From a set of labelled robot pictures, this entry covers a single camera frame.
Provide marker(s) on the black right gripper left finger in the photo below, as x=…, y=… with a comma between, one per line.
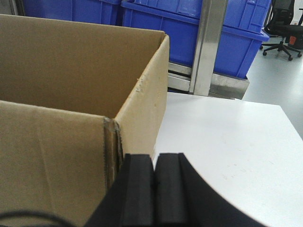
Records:
x=130, y=200

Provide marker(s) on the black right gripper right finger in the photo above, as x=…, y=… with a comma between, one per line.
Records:
x=185, y=199

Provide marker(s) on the brown cardboard box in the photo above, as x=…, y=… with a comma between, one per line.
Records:
x=74, y=99

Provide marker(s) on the blue plastic bin middle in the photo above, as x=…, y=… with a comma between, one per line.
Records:
x=241, y=34

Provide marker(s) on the blue plastic bin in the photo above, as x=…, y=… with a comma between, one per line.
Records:
x=108, y=12
x=241, y=34

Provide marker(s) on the blue plastic bin left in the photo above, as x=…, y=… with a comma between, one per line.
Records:
x=108, y=12

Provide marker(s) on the black office chair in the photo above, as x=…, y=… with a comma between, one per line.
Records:
x=280, y=25

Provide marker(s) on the steel shelf base rail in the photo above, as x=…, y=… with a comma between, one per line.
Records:
x=222, y=86

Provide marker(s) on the steel shelf upright post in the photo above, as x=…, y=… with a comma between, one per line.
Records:
x=208, y=37

